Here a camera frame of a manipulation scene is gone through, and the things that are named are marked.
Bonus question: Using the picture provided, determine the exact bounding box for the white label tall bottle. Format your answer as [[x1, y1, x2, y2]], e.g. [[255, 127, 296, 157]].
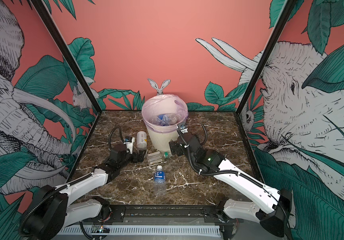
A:
[[136, 131, 147, 151]]

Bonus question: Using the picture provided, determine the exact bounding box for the clear bottle green cap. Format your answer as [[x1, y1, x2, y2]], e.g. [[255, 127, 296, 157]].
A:
[[146, 151, 172, 165]]

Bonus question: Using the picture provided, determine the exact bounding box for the blue Pocari label bottle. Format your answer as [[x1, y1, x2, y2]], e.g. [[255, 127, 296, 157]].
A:
[[151, 114, 170, 127]]

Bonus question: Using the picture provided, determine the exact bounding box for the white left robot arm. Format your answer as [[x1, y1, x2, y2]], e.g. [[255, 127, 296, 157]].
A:
[[18, 144, 147, 240]]

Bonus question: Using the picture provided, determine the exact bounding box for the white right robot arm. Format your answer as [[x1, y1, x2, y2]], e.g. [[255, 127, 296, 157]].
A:
[[169, 132, 293, 240]]

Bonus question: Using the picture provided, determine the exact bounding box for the white ribbed trash bin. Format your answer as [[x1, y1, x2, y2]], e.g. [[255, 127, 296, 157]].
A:
[[146, 123, 179, 153]]

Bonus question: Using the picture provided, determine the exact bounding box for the purple plastic bin liner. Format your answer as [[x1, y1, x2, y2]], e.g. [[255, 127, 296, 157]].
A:
[[142, 94, 188, 125]]

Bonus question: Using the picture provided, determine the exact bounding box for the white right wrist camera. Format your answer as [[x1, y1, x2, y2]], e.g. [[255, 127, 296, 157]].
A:
[[177, 122, 188, 135]]

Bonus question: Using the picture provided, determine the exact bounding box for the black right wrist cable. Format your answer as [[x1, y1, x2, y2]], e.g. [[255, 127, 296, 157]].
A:
[[198, 123, 208, 146]]

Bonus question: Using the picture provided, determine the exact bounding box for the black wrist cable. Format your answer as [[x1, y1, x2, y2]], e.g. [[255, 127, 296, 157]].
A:
[[198, 123, 208, 146], [108, 125, 125, 151]]

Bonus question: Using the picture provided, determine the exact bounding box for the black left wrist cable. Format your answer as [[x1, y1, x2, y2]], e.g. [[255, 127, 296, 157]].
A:
[[108, 125, 125, 151]]

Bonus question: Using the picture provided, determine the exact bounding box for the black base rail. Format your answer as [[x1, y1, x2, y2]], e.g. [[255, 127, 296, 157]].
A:
[[105, 204, 241, 224]]

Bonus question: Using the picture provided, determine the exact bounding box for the white ventilated cable tray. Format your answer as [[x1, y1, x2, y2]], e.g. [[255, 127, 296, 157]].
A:
[[57, 224, 222, 238]]

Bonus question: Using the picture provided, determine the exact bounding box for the black enclosure frame post left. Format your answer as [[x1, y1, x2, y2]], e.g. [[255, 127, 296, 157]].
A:
[[30, 1, 102, 115]]

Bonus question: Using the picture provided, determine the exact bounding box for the black enclosure frame post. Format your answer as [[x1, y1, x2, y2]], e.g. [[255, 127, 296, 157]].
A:
[[236, 0, 297, 116], [30, 1, 102, 115]]

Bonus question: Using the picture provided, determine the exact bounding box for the black enclosure frame post right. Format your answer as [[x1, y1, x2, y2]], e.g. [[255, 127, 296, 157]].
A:
[[236, 0, 297, 116]]

